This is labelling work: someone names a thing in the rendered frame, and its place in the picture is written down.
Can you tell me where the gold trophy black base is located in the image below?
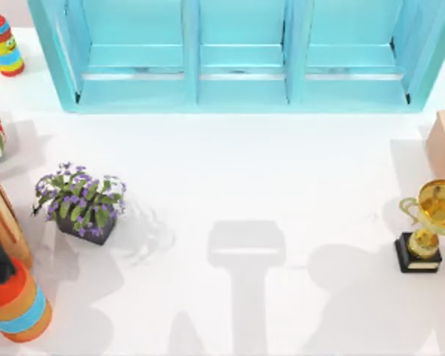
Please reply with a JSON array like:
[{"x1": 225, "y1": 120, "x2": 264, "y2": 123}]
[{"x1": 394, "y1": 179, "x2": 445, "y2": 274}]

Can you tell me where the striped yellow bottle red cap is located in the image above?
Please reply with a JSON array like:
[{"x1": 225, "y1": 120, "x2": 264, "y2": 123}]
[{"x1": 0, "y1": 14, "x2": 26, "y2": 78}]

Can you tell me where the light blue rack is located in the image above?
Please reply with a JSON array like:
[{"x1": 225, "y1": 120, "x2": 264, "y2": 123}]
[{"x1": 26, "y1": 0, "x2": 445, "y2": 114}]

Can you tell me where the purple flower plant pot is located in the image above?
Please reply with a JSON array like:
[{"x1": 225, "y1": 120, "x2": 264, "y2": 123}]
[{"x1": 30, "y1": 161, "x2": 128, "y2": 246}]

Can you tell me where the wooden board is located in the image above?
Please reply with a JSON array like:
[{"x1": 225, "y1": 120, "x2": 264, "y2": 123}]
[{"x1": 0, "y1": 162, "x2": 34, "y2": 271}]

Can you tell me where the orange and blue striped bottle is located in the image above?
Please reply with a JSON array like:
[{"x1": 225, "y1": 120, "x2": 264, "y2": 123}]
[{"x1": 0, "y1": 256, "x2": 53, "y2": 343}]

